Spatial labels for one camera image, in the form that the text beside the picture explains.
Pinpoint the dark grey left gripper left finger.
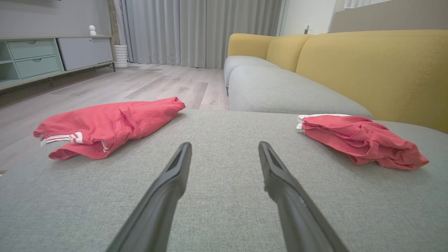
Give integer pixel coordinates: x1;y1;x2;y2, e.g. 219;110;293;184
105;142;193;252

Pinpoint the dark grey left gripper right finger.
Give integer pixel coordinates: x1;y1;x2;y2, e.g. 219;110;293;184
258;141;350;252

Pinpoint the red shirt white trim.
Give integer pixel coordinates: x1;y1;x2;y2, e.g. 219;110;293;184
33;97;186;160
296;114;429;171

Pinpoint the large grey sofa seat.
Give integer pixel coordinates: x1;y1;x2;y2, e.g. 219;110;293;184
0;109;448;252

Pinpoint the grey sofa seat cushion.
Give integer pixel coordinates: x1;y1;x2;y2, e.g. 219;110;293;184
227;65;373;119
224;55;280;87

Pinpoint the white ribbed vase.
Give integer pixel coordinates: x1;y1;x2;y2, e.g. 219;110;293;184
114;45;129;69

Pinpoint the yellow sofa backrest cushion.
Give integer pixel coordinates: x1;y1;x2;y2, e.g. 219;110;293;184
227;33;276;60
266;34;315;73

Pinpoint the wide yellow sofa backrest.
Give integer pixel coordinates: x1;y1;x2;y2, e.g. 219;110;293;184
295;29;448;134

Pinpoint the white and green cabinet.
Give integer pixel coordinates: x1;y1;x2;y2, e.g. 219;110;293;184
0;35;117;92

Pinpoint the grey pleated curtain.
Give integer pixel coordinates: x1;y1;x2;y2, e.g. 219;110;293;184
115;0;283;69

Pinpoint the beige partition panel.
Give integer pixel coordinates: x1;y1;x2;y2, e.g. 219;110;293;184
329;0;448;34

